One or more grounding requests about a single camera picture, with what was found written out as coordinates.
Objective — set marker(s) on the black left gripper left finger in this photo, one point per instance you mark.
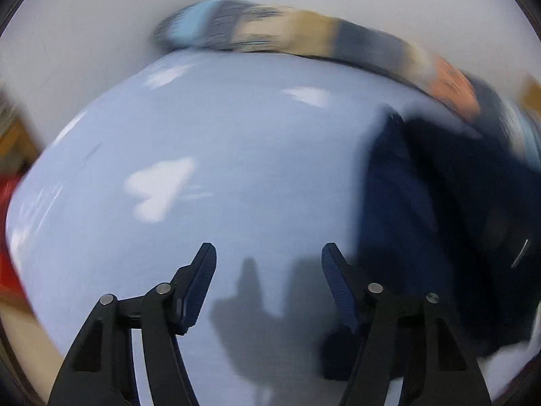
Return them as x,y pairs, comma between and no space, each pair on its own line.
99,367

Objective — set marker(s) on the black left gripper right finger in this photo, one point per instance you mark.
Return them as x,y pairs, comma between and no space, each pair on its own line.
416,338

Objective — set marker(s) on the navy jacket with red collar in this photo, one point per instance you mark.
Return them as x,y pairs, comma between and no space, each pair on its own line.
457,215

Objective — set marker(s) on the wooden furniture at left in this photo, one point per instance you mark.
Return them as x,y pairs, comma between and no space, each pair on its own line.
19,150

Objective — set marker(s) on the wooden headboard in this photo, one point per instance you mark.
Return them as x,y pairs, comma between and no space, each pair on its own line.
531,96

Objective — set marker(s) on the patchwork rolled quilt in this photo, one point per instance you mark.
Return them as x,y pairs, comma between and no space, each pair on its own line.
243,26

